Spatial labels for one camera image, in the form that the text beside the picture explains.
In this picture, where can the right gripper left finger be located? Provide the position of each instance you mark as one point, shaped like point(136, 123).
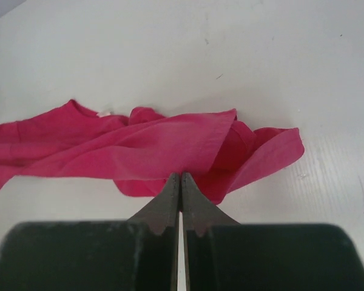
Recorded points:
point(140, 253)

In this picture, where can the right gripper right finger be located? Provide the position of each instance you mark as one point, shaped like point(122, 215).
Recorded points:
point(223, 254)

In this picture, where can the pink t shirt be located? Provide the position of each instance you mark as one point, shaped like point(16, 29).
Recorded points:
point(140, 151)

